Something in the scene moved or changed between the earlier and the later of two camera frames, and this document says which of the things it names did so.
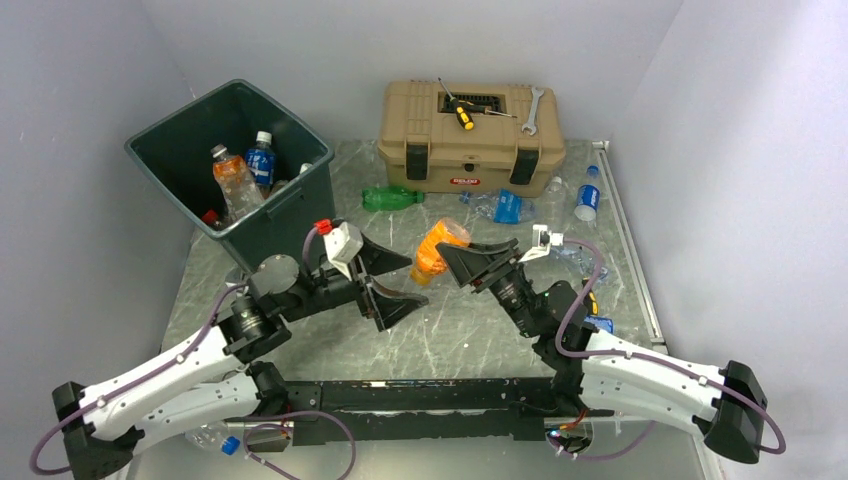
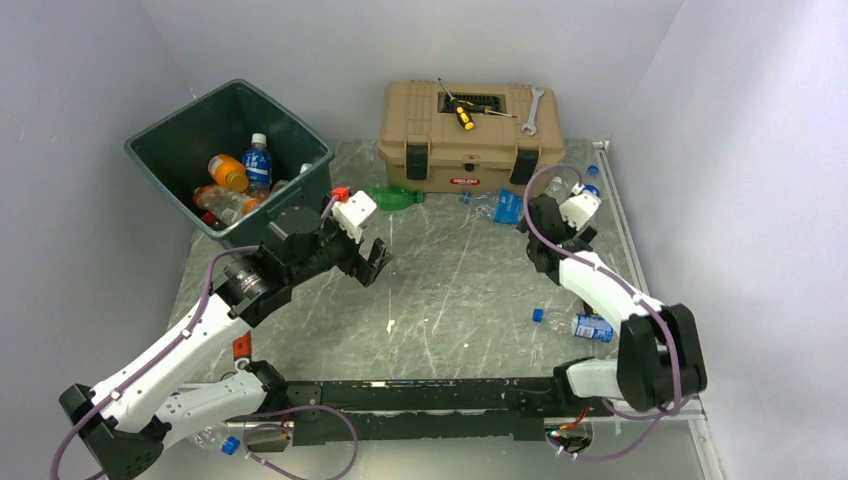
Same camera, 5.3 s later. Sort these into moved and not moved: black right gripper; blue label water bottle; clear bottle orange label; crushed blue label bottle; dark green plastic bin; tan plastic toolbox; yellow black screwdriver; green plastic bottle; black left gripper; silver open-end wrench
Moved: black right gripper; black left gripper; clear bottle orange label
Not moved: blue label water bottle; yellow black screwdriver; tan plastic toolbox; dark green plastic bin; silver open-end wrench; green plastic bottle; crushed blue label bottle
